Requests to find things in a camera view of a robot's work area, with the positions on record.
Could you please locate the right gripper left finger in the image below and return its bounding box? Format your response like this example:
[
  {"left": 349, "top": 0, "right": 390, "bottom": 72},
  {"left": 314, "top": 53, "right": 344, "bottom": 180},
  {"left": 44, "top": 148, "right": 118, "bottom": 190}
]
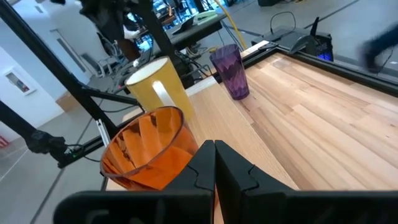
[{"left": 52, "top": 139, "right": 216, "bottom": 224}]

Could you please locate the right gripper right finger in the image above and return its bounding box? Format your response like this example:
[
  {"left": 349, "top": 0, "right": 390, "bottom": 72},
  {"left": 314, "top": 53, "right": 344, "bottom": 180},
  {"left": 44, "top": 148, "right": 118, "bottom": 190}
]
[{"left": 215, "top": 139, "right": 398, "bottom": 224}]

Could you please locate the orange plastic tumbler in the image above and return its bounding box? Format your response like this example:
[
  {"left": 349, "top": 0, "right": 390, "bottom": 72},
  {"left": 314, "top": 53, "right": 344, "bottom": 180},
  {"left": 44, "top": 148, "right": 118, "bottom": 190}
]
[{"left": 99, "top": 105, "right": 200, "bottom": 191}]

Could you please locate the purple plastic tumbler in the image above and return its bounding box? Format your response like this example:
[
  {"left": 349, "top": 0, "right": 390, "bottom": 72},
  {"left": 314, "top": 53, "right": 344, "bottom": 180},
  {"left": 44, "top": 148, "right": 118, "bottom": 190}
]
[{"left": 209, "top": 43, "right": 250, "bottom": 101}]

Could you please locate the black side desk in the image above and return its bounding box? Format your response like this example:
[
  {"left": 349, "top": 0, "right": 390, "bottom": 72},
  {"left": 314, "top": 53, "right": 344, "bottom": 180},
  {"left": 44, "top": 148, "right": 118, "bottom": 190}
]
[{"left": 152, "top": 12, "right": 228, "bottom": 48}]

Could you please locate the mint green stapler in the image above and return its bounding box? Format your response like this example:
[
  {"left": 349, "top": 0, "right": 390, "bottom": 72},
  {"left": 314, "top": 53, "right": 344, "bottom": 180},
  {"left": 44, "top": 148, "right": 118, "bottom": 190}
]
[{"left": 192, "top": 9, "right": 218, "bottom": 26}]

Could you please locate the person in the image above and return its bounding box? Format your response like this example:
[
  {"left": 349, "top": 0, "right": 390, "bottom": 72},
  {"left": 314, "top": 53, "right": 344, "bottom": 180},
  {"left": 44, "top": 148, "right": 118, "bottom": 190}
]
[{"left": 359, "top": 23, "right": 398, "bottom": 74}]

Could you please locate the black cable loop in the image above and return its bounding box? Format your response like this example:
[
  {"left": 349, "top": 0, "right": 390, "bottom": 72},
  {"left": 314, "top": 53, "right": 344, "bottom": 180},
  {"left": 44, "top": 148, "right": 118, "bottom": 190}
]
[{"left": 269, "top": 11, "right": 297, "bottom": 35}]

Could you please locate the thick yellow cable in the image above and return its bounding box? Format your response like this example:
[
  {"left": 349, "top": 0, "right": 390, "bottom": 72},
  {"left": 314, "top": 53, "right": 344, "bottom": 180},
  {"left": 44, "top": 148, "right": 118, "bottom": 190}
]
[{"left": 213, "top": 0, "right": 247, "bottom": 50}]

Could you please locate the white wall cabinet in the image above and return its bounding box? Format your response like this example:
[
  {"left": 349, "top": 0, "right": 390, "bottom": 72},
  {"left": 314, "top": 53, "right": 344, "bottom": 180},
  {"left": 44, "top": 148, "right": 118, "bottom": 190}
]
[{"left": 4, "top": 67, "right": 35, "bottom": 96}]

